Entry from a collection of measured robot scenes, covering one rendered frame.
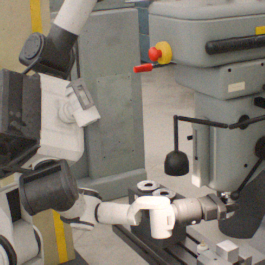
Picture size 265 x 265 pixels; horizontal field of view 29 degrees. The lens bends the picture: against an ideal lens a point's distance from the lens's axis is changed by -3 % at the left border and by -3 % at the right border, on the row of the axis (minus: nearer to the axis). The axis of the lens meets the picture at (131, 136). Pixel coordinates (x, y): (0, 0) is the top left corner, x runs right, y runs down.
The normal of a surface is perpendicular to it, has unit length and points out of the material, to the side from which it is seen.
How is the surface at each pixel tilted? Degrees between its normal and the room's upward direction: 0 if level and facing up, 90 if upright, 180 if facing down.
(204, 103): 90
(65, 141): 58
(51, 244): 90
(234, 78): 90
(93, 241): 0
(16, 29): 90
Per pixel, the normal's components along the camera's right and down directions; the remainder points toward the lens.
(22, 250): 0.75, 0.04
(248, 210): -0.05, 0.41
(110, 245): -0.05, -0.94
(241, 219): -0.27, 0.41
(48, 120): 0.63, -0.33
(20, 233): 0.76, 0.27
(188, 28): -0.54, 0.32
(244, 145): 0.49, 0.28
